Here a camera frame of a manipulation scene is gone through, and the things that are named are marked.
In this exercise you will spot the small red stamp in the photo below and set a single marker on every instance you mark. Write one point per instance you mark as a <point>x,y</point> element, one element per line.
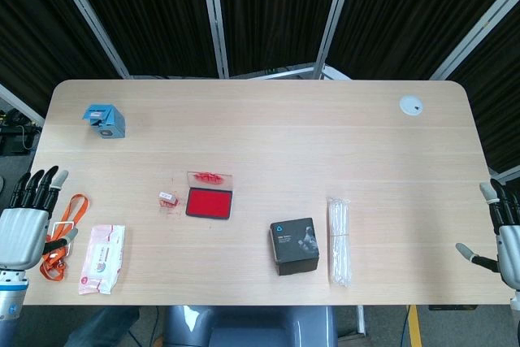
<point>167,198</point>

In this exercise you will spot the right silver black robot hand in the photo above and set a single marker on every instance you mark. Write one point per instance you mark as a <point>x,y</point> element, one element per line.
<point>505,237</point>

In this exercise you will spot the blue cardboard box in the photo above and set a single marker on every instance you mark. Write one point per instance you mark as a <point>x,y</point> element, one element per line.
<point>104,120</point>

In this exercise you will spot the red ink pad with lid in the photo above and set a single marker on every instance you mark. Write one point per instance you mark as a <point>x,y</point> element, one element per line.
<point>210,196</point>

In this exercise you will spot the pink wet wipes pack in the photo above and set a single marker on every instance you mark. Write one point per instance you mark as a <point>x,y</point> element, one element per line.
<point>102,258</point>

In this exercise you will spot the clear pack of white sticks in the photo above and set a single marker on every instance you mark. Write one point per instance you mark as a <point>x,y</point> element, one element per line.
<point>339,241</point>

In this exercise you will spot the black product box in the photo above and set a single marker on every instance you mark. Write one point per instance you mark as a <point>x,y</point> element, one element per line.
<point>294,246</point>

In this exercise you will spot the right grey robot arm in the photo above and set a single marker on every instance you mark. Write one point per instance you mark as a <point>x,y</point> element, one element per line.
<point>516,302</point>

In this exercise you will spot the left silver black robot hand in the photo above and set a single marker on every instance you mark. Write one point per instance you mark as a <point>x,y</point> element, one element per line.
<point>20,229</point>

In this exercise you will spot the black folding screen with frame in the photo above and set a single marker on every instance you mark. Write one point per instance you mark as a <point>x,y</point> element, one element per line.
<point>260,14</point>

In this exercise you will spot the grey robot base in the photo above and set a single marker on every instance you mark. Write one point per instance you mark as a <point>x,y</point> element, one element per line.
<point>250,326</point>

